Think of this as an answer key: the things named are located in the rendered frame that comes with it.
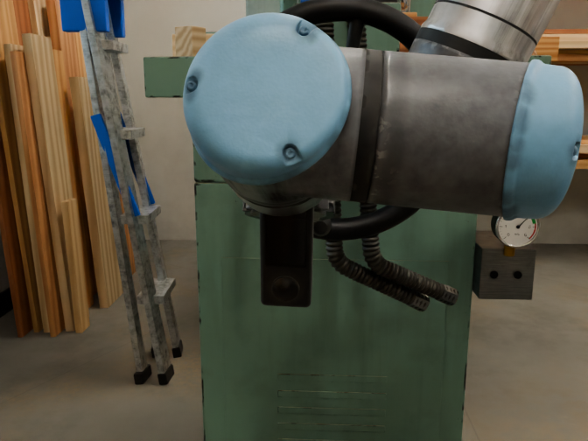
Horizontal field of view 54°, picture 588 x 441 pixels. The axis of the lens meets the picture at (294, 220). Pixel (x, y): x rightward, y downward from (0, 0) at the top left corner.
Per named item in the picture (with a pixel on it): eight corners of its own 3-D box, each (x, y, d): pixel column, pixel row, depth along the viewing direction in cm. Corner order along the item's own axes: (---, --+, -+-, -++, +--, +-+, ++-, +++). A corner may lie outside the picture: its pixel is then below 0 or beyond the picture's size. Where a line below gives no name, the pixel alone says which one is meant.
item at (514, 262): (479, 299, 87) (482, 248, 85) (460, 275, 99) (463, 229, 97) (535, 301, 87) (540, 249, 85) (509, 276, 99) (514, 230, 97)
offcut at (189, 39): (192, 57, 87) (192, 25, 86) (175, 58, 89) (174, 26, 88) (206, 58, 90) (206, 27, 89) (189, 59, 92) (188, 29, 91)
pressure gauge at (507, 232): (493, 260, 83) (497, 205, 81) (486, 253, 87) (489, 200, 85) (537, 261, 83) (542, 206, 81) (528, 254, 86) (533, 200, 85)
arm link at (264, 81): (354, 185, 28) (156, 165, 29) (345, 219, 41) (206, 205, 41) (372, 5, 29) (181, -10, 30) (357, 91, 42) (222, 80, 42)
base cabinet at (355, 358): (204, 570, 104) (188, 183, 89) (247, 403, 161) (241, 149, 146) (454, 582, 102) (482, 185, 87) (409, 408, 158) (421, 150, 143)
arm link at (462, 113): (543, 68, 39) (361, 52, 40) (623, 59, 28) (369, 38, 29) (519, 202, 41) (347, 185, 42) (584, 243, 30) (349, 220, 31)
